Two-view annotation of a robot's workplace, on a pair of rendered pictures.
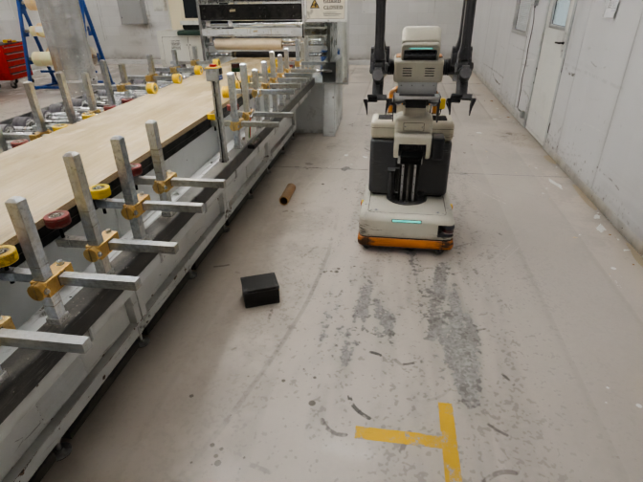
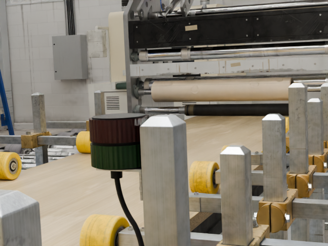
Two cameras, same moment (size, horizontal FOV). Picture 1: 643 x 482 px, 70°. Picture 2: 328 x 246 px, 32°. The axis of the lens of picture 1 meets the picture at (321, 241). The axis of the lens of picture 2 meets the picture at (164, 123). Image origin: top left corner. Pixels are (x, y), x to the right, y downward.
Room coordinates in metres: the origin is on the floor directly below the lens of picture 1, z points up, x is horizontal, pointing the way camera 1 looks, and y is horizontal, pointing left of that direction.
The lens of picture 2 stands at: (2.53, 0.34, 1.23)
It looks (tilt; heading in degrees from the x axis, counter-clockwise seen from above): 6 degrees down; 14
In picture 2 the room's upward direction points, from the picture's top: 2 degrees counter-clockwise
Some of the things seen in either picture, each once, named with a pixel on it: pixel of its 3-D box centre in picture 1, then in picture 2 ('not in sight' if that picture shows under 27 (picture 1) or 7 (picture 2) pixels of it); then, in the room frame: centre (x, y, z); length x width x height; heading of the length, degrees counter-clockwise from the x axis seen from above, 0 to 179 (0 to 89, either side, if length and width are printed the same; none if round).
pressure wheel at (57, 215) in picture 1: (60, 229); not in sight; (1.41, 0.90, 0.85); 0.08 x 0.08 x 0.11
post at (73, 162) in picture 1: (90, 223); not in sight; (1.34, 0.75, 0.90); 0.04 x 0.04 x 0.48; 81
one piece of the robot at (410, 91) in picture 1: (415, 102); not in sight; (2.68, -0.56, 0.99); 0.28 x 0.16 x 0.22; 81
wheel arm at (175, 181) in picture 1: (177, 182); not in sight; (1.87, 0.62, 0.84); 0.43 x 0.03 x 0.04; 81
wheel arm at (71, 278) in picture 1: (69, 278); not in sight; (1.13, 0.74, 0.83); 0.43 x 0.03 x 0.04; 81
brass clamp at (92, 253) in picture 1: (101, 246); not in sight; (1.37, 0.75, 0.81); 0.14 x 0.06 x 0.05; 171
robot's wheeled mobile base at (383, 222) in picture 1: (405, 212); not in sight; (2.97, -0.60, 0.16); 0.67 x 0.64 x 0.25; 171
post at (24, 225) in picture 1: (42, 275); not in sight; (1.10, 0.79, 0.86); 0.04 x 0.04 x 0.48; 81
